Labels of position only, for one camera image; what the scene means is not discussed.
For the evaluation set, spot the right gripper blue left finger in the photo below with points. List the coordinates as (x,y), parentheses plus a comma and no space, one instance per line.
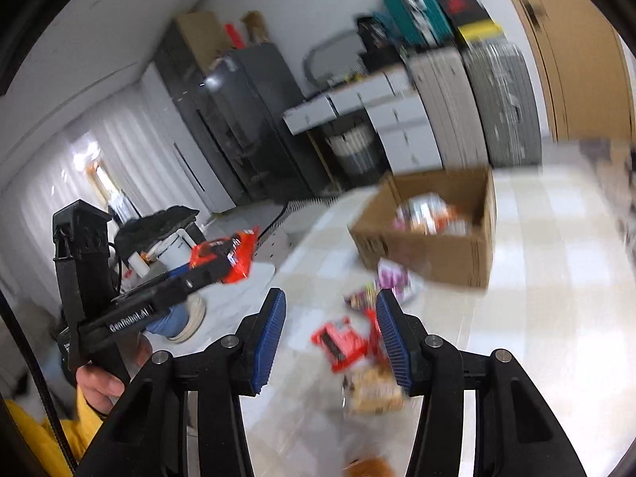
(145,432)

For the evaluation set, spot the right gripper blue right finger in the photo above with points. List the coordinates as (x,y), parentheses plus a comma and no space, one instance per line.
(516,432)

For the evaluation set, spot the red chocolate bar pack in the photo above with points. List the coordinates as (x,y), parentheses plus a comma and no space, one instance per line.
(226,255)

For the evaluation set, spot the chocolate chip biscuit pack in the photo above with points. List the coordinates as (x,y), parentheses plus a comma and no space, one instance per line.
(371,391)

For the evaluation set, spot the purple grape candy pack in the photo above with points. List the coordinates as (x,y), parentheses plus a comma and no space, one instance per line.
(389,276)

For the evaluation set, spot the red chip bag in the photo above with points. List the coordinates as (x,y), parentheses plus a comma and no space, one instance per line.
(344,346)

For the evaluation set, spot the bread roll snack pack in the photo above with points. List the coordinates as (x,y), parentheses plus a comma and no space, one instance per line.
(369,467)

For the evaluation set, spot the white noodle snack bag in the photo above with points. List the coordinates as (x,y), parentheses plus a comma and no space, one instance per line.
(430,214)

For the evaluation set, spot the yellow sleeve forearm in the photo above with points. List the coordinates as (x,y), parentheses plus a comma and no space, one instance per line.
(41,442)

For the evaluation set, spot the person's left hand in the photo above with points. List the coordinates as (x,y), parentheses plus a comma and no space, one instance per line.
(100,388)

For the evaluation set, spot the white kettle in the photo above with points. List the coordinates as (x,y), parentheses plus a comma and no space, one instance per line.
(174,251)

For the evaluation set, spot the brown cardboard SF box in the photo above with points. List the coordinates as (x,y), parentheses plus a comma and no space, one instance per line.
(459,260)

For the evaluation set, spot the black refrigerator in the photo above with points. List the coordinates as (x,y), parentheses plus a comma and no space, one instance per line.
(251,89)

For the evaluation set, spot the woven laundry basket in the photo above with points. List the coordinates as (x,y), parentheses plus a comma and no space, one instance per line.
(356,150)

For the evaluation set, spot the silver grey suitcase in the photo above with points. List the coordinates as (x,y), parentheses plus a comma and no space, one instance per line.
(502,91)

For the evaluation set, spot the white drawer desk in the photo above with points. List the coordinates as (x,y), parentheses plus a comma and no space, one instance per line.
(390,102)

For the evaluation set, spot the beige suitcase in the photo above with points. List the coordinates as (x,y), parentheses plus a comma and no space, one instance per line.
(442,82)

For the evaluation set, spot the wooden door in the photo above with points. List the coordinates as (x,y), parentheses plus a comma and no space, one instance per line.
(582,68)

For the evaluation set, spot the stack of shoe boxes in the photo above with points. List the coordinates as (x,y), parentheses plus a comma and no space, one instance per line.
(470,21)

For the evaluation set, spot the teal suitcase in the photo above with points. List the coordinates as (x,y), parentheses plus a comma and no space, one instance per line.
(421,23)

